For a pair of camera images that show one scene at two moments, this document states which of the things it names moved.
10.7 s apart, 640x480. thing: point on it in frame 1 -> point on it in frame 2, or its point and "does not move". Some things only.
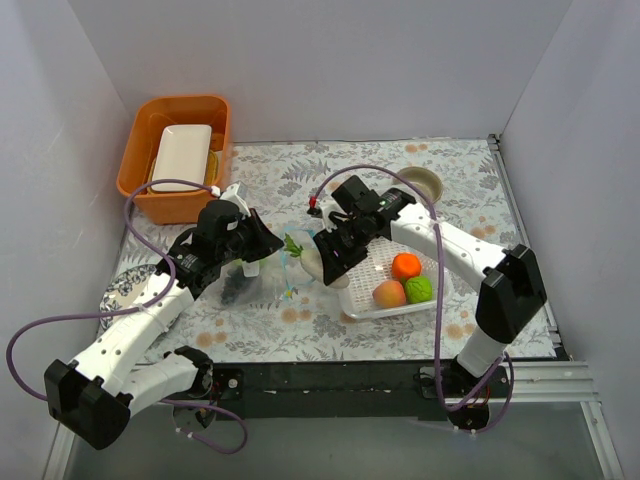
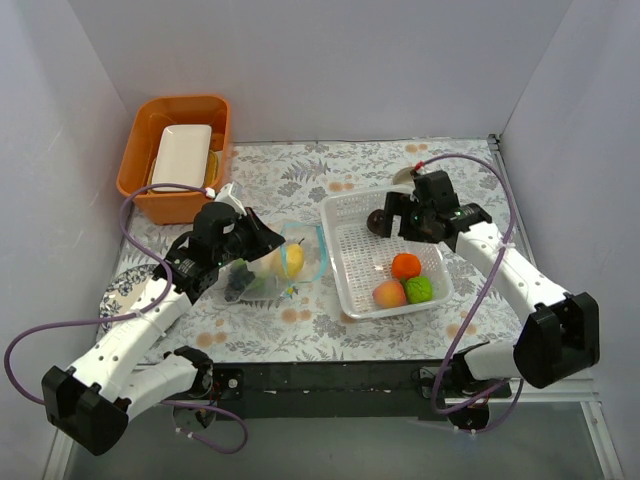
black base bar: [279, 389] does not move
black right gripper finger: [340, 249] -> [393, 206]
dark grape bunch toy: [232, 285] does not move
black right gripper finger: [356, 252] -> [408, 227]
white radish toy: [312, 261] -> [268, 265]
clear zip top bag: [272, 279] does not move
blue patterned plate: [125, 292] does not move
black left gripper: [251, 236] does not move
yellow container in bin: [211, 175] does not move
